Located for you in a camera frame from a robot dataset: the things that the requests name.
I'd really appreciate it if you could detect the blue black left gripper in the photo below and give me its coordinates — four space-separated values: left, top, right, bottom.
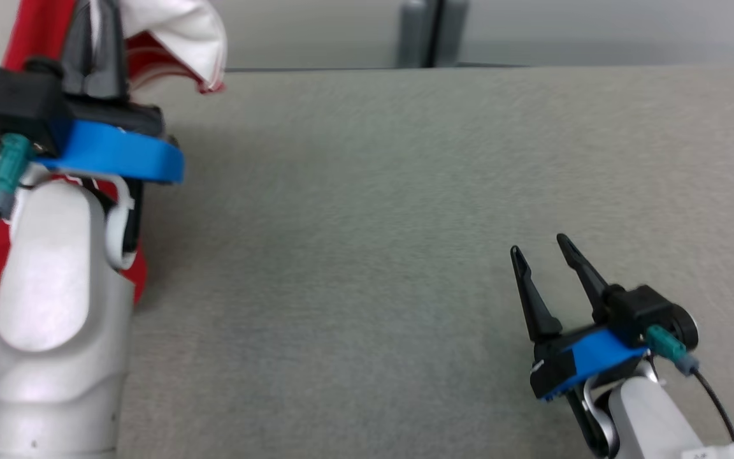
36 0 185 187

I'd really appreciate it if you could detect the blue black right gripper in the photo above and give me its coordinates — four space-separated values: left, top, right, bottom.
510 233 652 457

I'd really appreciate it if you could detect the red white basketball jersey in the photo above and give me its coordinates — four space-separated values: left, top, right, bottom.
0 0 229 416

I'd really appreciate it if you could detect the grey fabric upholstered surface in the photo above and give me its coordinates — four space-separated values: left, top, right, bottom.
0 66 734 459

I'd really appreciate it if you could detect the grey rounded partition foot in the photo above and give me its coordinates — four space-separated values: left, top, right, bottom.
442 0 471 67
398 0 433 69

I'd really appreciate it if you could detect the black right cable teal plug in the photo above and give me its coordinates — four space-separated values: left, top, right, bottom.
646 324 734 445

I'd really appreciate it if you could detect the grey partition frame post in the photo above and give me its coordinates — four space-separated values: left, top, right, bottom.
429 0 445 68

